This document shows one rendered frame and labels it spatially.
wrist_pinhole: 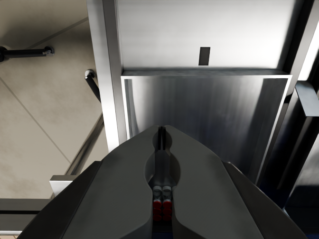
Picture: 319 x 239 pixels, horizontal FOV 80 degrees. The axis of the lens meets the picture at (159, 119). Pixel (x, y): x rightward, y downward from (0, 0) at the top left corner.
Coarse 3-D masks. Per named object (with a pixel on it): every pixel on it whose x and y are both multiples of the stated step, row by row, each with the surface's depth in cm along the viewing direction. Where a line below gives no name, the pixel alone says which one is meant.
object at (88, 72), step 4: (88, 72) 120; (92, 72) 120; (88, 76) 115; (92, 76) 121; (88, 80) 115; (92, 80) 116; (88, 84) 116; (92, 84) 115; (92, 88) 116; (96, 88) 116; (96, 92) 115; (96, 96) 116; (100, 100) 116
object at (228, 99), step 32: (128, 96) 34; (160, 96) 34; (192, 96) 34; (224, 96) 34; (256, 96) 34; (128, 128) 34; (192, 128) 37; (224, 128) 37; (256, 128) 37; (160, 160) 41; (224, 160) 41; (256, 160) 39
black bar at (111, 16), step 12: (108, 0) 26; (108, 12) 27; (108, 24) 27; (108, 36) 28; (120, 36) 29; (108, 48) 29; (120, 48) 29; (120, 60) 30; (120, 72) 31; (120, 84) 31; (120, 96) 32; (120, 108) 34; (120, 120) 35; (120, 132) 36; (120, 144) 37
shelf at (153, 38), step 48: (96, 0) 28; (144, 0) 28; (192, 0) 28; (240, 0) 28; (288, 0) 27; (96, 48) 31; (144, 48) 31; (192, 48) 31; (240, 48) 31; (288, 48) 31
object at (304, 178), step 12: (312, 132) 35; (312, 144) 35; (300, 156) 38; (312, 156) 41; (300, 168) 38; (312, 168) 42; (288, 180) 42; (300, 180) 44; (312, 180) 44; (276, 192) 46; (288, 192) 42; (300, 192) 46; (312, 192) 46; (288, 204) 48; (300, 204) 48; (312, 204) 48
